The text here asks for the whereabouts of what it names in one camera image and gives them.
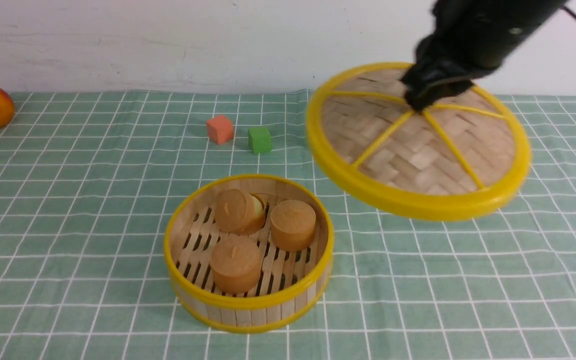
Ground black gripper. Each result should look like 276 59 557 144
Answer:
400 0 566 113

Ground yellow woven bamboo steamer lid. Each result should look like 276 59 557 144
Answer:
305 62 532 222

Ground bamboo steamer basket yellow rim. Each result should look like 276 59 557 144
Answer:
163 173 334 333

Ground green foam cube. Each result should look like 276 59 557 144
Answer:
247 125 272 154

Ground brown toy bun back right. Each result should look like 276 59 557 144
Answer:
270 199 317 252

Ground brown toy bun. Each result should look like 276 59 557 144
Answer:
270 199 317 252
209 234 262 295
214 188 266 235

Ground orange foam cube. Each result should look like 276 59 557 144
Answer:
206 115 235 145

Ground brown toy bun back left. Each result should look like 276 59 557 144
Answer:
214 188 266 235

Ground brown toy bun front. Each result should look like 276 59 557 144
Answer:
209 234 262 295

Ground green checkered tablecloth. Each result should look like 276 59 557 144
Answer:
0 91 576 360

